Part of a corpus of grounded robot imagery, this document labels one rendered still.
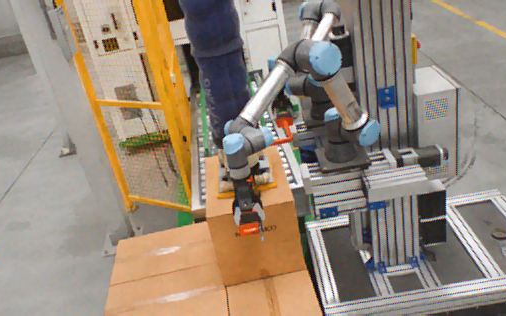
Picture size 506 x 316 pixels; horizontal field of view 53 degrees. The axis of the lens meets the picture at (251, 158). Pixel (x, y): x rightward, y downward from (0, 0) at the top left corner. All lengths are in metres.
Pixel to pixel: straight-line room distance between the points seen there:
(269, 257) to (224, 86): 0.82
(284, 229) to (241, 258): 0.25
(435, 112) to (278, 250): 0.97
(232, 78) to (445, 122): 1.02
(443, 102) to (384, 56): 0.35
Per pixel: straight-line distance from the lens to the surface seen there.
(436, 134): 2.55
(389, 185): 2.28
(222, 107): 2.25
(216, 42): 2.15
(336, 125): 2.22
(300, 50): 1.94
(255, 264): 2.44
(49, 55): 3.47
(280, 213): 2.28
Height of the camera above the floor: 2.16
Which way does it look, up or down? 27 degrees down
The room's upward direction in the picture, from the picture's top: 12 degrees counter-clockwise
